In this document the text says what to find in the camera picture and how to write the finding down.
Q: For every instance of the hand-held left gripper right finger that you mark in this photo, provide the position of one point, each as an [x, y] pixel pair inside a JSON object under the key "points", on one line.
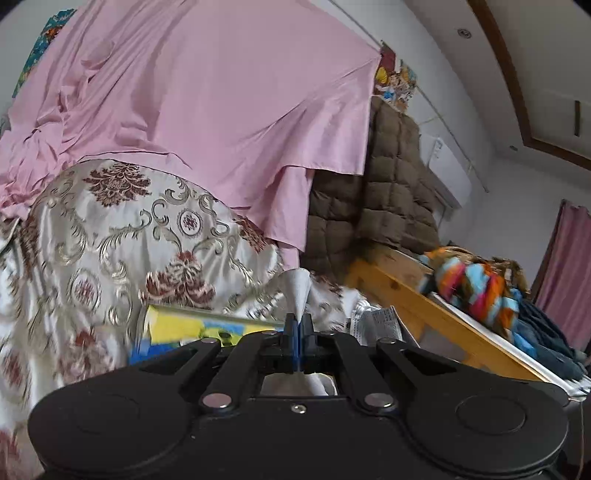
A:
{"points": [[304, 339]]}

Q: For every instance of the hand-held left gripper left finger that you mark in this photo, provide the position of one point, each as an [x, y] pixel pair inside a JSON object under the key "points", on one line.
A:
{"points": [[290, 339]]}

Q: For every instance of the white cloth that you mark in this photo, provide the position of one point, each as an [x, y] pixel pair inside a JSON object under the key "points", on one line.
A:
{"points": [[295, 288]]}

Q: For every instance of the tray with colourful cloths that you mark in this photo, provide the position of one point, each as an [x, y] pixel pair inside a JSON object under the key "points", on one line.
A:
{"points": [[184, 325]]}

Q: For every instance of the white patterned packet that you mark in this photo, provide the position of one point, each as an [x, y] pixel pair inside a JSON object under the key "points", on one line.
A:
{"points": [[376, 323]]}

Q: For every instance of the brown quilted jacket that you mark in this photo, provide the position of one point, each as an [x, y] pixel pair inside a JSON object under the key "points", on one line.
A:
{"points": [[392, 184]]}

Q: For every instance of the white air conditioner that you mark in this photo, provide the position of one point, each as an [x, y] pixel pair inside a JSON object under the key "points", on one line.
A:
{"points": [[445, 168]]}

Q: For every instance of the floral satin blanket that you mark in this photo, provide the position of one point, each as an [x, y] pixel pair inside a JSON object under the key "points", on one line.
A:
{"points": [[92, 240]]}

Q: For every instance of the dark clothes pile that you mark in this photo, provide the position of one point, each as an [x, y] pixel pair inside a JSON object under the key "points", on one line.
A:
{"points": [[545, 332]]}

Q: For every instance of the pink bed sheet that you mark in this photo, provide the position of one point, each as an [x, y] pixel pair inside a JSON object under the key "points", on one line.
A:
{"points": [[194, 92]]}

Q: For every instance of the pink curtain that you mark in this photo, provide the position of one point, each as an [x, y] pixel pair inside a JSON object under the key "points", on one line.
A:
{"points": [[565, 277]]}

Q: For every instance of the wooden bed frame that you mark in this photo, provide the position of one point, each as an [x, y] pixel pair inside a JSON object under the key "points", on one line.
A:
{"points": [[397, 286]]}

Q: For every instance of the colourful cartoon wall poster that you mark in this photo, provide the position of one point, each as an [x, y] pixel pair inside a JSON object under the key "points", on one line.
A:
{"points": [[39, 46], [395, 78]]}

